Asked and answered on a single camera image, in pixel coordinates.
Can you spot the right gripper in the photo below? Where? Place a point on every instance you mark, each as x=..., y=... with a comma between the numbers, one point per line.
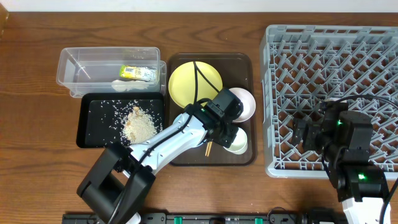
x=306, y=137

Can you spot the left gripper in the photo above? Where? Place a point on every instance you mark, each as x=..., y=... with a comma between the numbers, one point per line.
x=226, y=137

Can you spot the wooden chopstick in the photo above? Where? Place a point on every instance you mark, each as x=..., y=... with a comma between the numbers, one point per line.
x=208, y=146

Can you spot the white cup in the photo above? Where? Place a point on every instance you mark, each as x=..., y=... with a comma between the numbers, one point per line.
x=240, y=143

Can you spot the pink bowl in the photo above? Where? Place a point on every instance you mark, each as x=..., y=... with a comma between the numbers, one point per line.
x=249, y=104

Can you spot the rice and nut shells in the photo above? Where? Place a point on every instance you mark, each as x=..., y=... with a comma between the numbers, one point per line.
x=125, y=121

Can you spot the green snack wrapper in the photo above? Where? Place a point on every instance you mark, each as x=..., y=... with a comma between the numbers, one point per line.
x=139, y=73

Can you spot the white napkin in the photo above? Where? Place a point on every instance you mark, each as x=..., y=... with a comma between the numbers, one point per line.
x=129, y=86

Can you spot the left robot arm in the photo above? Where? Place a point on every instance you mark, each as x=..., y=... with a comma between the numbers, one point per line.
x=118, y=183

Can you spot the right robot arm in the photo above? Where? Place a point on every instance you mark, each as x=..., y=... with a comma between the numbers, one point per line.
x=343, y=139

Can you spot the grey dishwasher rack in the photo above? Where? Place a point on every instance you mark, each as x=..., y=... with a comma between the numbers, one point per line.
x=302, y=65

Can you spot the brown serving tray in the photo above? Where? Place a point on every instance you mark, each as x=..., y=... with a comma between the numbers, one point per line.
x=236, y=71

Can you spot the yellow plate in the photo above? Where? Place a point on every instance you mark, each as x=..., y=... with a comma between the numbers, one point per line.
x=182, y=83

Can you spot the black tray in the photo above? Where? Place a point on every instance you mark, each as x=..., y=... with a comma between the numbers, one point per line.
x=87, y=99

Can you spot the clear plastic bin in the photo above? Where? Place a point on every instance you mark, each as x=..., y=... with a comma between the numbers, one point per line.
x=92, y=69

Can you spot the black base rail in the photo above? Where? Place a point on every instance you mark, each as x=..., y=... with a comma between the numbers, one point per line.
x=313, y=216

